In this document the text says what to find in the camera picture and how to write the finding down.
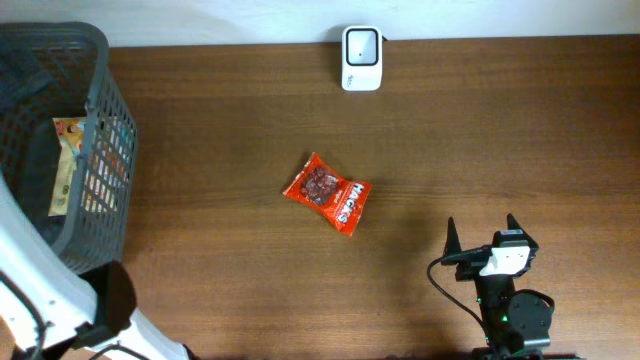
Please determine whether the red Hacks candy bag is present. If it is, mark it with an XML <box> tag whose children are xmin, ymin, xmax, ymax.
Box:
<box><xmin>283</xmin><ymin>153</ymin><xmax>372</xmax><ymax>236</ymax></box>

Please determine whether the yellow snack bag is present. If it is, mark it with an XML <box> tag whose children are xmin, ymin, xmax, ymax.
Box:
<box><xmin>48</xmin><ymin>117</ymin><xmax>86</xmax><ymax>217</ymax></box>

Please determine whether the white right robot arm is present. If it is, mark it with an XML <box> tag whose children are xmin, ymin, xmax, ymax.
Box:
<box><xmin>437</xmin><ymin>214</ymin><xmax>555</xmax><ymax>359</ymax></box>

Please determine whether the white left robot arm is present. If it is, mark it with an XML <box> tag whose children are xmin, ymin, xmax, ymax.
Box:
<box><xmin>1</xmin><ymin>185</ymin><xmax>195</xmax><ymax>360</ymax></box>

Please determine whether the white barcode scanner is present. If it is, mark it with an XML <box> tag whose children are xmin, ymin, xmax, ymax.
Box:
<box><xmin>341</xmin><ymin>25</ymin><xmax>383</xmax><ymax>91</ymax></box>

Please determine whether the grey plastic mesh basket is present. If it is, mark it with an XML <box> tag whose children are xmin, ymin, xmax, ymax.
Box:
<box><xmin>1</xmin><ymin>22</ymin><xmax>139</xmax><ymax>274</ymax></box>

